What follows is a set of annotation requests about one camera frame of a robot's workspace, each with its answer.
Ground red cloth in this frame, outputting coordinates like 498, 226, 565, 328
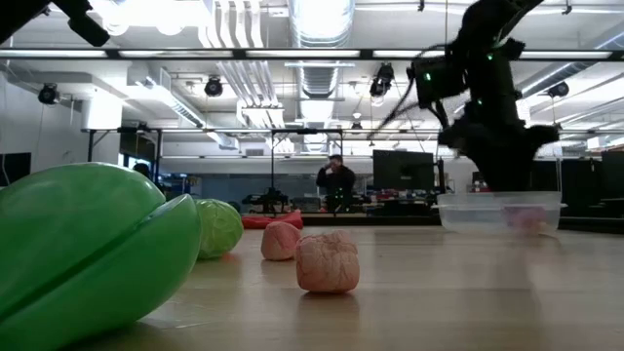
241, 209, 304, 230

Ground magenta toy onion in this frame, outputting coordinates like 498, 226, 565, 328
504, 205, 550, 234

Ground blocky pink veined toy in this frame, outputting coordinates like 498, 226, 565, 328
294, 229, 361, 294

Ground clear plastic tupperware container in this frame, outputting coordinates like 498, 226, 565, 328
432, 190, 569, 236

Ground light green toy cabbage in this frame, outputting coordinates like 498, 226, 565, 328
194, 198, 245, 259

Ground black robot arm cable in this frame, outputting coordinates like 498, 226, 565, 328
368, 85, 443, 142

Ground round pink veined toy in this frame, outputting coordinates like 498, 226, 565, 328
260, 221, 302, 262

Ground silver ceiling air duct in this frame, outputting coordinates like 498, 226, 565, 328
287, 0, 357, 152

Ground black aluminium rig frame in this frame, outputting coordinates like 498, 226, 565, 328
301, 213, 624, 233

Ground black background workstation frame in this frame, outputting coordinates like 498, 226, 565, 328
87, 127, 163, 184

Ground green toy bell pepper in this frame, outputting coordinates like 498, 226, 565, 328
0, 162, 203, 351

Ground black partition panels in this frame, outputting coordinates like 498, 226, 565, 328
530, 149, 624, 218

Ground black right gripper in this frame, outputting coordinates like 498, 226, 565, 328
437, 41, 561, 194

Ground black computer monitor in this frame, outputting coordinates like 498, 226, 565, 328
0, 151, 33, 187
372, 149, 435, 192

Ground overhead beam with light strips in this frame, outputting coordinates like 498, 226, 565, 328
0, 47, 624, 62

